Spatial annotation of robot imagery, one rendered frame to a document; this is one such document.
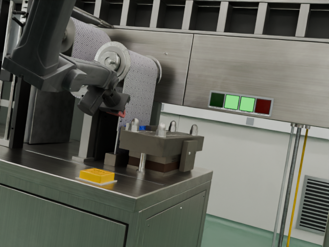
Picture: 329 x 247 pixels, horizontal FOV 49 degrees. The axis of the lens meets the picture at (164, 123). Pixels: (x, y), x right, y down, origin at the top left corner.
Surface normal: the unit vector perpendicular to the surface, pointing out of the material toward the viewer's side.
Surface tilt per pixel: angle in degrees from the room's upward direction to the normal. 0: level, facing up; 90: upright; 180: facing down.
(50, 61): 100
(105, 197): 90
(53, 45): 107
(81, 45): 92
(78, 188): 90
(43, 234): 90
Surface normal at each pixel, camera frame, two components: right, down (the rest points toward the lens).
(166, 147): 0.90, 0.16
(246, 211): -0.41, -0.01
